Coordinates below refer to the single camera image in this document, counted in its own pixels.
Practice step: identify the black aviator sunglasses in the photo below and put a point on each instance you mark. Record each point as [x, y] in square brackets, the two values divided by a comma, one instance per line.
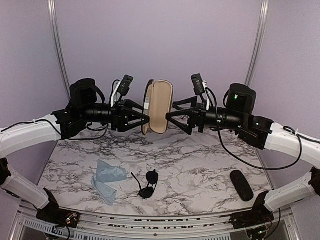
[152, 178]

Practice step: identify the light blue cleaning cloth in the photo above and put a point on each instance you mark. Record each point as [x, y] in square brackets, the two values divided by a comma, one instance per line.
[105, 174]

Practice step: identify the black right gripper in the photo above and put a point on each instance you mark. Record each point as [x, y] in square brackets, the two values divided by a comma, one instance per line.
[197, 115]

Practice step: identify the brown striped glasses case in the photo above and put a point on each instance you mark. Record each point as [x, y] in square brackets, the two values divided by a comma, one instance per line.
[157, 102]

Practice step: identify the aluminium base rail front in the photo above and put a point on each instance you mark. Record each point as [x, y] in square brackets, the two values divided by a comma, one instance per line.
[103, 226]

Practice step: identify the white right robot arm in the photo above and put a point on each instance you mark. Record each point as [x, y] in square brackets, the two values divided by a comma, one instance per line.
[258, 132]

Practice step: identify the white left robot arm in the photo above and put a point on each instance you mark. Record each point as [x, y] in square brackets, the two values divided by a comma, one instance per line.
[21, 143]

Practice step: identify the aluminium frame post left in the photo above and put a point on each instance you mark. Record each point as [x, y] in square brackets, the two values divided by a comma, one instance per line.
[58, 45]

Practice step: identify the black woven glasses case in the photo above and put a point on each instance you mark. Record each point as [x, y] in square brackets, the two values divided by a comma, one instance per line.
[241, 185]

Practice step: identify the aluminium frame post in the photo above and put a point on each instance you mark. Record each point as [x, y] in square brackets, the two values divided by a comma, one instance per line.
[58, 45]
[258, 42]

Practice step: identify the aluminium frame post right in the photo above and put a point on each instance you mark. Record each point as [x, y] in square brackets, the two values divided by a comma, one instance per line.
[258, 42]

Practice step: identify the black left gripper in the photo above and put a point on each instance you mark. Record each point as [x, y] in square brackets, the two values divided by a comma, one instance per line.
[119, 116]

